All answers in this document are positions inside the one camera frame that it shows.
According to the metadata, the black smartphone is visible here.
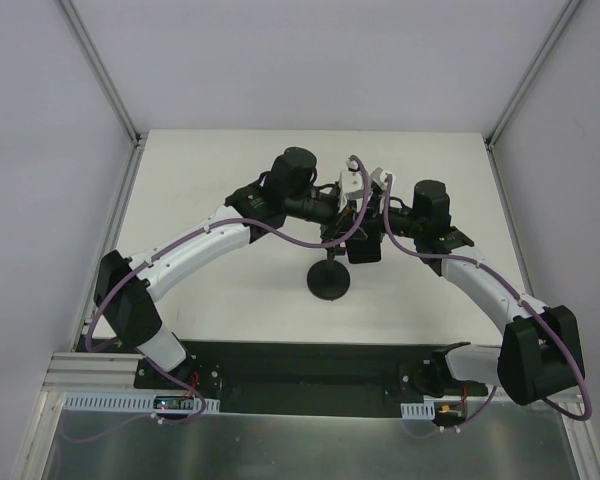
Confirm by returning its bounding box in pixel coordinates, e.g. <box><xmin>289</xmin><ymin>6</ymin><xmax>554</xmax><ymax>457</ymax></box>
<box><xmin>346</xmin><ymin>232</ymin><xmax>382</xmax><ymax>265</ymax></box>

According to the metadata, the black phone stand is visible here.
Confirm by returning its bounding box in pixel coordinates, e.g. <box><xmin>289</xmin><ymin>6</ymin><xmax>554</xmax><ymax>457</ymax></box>
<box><xmin>306</xmin><ymin>247</ymin><xmax>351</xmax><ymax>301</ymax></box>

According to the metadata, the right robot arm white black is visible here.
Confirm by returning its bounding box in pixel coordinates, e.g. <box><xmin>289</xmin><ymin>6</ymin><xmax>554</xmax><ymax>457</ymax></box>
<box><xmin>382</xmin><ymin>179</ymin><xmax>590</xmax><ymax>405</ymax></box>

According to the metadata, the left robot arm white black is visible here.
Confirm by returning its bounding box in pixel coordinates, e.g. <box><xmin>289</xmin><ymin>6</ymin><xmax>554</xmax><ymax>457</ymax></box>
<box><xmin>91</xmin><ymin>147</ymin><xmax>371</xmax><ymax>389</ymax></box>

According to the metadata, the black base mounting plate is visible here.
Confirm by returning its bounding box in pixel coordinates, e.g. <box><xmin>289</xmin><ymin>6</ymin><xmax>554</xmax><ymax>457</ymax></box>
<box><xmin>132</xmin><ymin>339</ymin><xmax>481</xmax><ymax>416</ymax></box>

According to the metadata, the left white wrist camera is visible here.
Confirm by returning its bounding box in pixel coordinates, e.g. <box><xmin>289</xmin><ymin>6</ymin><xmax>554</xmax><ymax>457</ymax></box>
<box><xmin>337</xmin><ymin>155</ymin><xmax>371</xmax><ymax>211</ymax></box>

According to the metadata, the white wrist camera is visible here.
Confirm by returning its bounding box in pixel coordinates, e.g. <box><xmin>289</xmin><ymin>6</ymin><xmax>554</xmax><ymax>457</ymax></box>
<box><xmin>337</xmin><ymin>155</ymin><xmax>371</xmax><ymax>211</ymax></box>
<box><xmin>370</xmin><ymin>167</ymin><xmax>393</xmax><ymax>192</ymax></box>

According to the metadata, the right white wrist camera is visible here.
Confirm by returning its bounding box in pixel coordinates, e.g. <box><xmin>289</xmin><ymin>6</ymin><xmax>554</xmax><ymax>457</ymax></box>
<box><xmin>370</xmin><ymin>167</ymin><xmax>393</xmax><ymax>192</ymax></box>

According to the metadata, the right white cable duct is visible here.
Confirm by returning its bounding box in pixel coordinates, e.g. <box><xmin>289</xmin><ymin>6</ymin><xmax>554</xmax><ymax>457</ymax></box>
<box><xmin>400</xmin><ymin>401</ymin><xmax>436</xmax><ymax>421</ymax></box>

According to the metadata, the white cable duct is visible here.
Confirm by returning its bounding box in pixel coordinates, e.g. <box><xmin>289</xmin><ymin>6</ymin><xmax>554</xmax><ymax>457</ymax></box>
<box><xmin>400</xmin><ymin>401</ymin><xmax>436</xmax><ymax>421</ymax></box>
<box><xmin>64</xmin><ymin>392</ymin><xmax>220</xmax><ymax>415</ymax></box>

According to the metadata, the left aluminium frame post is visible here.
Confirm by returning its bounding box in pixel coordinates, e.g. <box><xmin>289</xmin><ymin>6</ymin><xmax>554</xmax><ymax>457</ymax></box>
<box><xmin>57</xmin><ymin>0</ymin><xmax>146</xmax><ymax>149</ymax></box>

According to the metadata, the aluminium frame post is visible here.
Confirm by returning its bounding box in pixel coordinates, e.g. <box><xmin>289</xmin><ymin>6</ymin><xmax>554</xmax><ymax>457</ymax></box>
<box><xmin>57</xmin><ymin>0</ymin><xmax>146</xmax><ymax>149</ymax></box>
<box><xmin>484</xmin><ymin>0</ymin><xmax>585</xmax><ymax>152</ymax></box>

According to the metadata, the right aluminium frame post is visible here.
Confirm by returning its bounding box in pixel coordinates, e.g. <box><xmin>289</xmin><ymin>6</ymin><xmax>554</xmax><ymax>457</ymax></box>
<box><xmin>484</xmin><ymin>0</ymin><xmax>585</xmax><ymax>152</ymax></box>

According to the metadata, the left white cable duct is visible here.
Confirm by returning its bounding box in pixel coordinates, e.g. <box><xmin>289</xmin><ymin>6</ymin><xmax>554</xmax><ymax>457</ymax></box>
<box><xmin>64</xmin><ymin>392</ymin><xmax>220</xmax><ymax>415</ymax></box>

